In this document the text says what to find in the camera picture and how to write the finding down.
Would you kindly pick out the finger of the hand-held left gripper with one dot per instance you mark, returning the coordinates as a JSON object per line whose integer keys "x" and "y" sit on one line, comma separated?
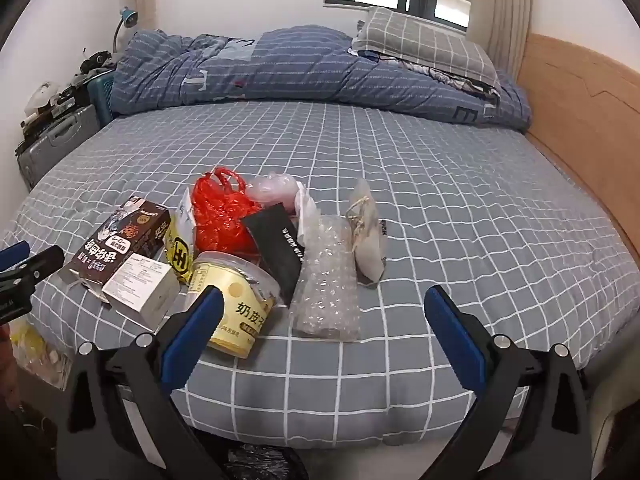
{"x": 15, "y": 255}
{"x": 42, "y": 264}

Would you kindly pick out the clear bag with yellow items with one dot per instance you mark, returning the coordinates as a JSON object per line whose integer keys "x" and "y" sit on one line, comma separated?
{"x": 40, "y": 355}

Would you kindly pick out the grey suitcase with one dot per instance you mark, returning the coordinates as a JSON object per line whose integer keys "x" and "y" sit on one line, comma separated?
{"x": 55, "y": 140}

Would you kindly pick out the blue desk lamp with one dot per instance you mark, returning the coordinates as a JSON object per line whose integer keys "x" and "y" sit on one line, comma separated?
{"x": 130, "y": 17}

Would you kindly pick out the clear plastic bag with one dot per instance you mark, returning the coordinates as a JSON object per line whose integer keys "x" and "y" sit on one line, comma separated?
{"x": 272, "y": 187}

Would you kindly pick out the stack of flat dark items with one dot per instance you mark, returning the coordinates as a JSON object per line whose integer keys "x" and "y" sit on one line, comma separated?
{"x": 55, "y": 110}

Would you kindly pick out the black packet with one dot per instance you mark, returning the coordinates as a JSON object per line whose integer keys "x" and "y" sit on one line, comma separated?
{"x": 275, "y": 245}

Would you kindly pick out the white tissue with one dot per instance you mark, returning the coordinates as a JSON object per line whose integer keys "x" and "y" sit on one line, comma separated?
{"x": 306, "y": 210}

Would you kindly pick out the blue striped quilt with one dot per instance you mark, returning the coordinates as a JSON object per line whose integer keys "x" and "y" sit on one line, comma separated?
{"x": 300, "y": 70}

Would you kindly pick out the wooden headboard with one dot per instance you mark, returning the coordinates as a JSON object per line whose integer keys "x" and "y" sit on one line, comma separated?
{"x": 575, "y": 100}

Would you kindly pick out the clear bubble wrap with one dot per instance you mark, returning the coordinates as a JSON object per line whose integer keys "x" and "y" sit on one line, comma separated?
{"x": 325, "y": 285}

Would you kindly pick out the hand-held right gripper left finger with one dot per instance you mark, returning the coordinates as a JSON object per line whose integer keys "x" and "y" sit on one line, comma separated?
{"x": 192, "y": 340}

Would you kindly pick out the patterned cloth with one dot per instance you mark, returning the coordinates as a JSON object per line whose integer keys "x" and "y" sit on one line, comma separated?
{"x": 465, "y": 82}

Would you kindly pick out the white plastic gadget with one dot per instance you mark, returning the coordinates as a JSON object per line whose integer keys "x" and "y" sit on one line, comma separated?
{"x": 42, "y": 95}

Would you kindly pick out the brown printed carton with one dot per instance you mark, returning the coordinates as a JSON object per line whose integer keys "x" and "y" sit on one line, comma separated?
{"x": 115, "y": 240}

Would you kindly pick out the small white box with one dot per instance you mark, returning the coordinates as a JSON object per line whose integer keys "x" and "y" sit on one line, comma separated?
{"x": 145, "y": 285}

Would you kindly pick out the trash bin with black bag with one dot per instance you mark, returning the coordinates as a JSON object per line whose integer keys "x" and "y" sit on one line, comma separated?
{"x": 265, "y": 465}

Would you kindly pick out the black headset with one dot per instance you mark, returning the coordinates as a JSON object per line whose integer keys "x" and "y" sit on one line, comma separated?
{"x": 95, "y": 60}

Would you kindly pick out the yellow and silver snack packet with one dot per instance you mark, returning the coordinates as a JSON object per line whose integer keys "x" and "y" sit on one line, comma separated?
{"x": 179, "y": 255}

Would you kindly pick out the teal plastic crate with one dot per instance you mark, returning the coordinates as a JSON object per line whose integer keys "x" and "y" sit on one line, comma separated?
{"x": 102, "y": 97}

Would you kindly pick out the red plastic bag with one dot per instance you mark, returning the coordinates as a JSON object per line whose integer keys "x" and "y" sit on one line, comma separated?
{"x": 220, "y": 215}

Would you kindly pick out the bed with grey checked sheet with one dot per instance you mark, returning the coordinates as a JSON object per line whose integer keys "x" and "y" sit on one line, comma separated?
{"x": 450, "y": 235}

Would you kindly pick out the pale yellow paper tub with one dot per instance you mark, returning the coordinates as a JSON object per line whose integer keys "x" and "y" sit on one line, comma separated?
{"x": 245, "y": 305}

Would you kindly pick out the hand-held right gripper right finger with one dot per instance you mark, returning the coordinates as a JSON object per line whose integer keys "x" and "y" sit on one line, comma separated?
{"x": 457, "y": 340}

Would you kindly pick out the grey checked pillow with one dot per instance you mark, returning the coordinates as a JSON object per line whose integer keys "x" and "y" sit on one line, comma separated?
{"x": 425, "y": 40}

